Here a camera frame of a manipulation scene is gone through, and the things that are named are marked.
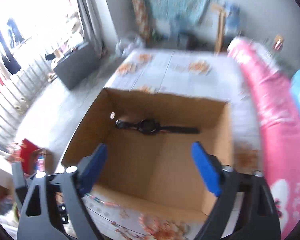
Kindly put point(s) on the black wristwatch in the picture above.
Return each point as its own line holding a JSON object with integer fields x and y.
{"x": 150, "y": 126}

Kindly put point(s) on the small open cardboard box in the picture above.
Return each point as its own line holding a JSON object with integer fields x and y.
{"x": 32, "y": 157}

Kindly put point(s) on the brown cardboard box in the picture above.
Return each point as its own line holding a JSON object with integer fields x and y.
{"x": 154, "y": 174}

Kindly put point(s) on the grey curtain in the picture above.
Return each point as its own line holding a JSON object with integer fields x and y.
{"x": 91, "y": 25}

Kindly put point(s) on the pink floral quilt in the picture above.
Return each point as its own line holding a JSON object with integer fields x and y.
{"x": 279, "y": 120}

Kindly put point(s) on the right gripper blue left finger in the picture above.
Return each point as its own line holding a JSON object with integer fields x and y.
{"x": 90, "y": 168}

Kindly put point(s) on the white plastic bag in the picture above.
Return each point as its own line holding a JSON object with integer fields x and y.
{"x": 127, "y": 44}

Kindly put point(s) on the brown topped bottle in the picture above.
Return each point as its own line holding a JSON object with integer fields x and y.
{"x": 278, "y": 42}

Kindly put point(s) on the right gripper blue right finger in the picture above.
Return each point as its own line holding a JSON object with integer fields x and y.
{"x": 209, "y": 167}

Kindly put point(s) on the patterned tall box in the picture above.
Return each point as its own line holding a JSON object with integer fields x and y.
{"x": 141, "y": 17}

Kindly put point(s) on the floral tablecloth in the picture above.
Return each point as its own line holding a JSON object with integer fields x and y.
{"x": 168, "y": 73}

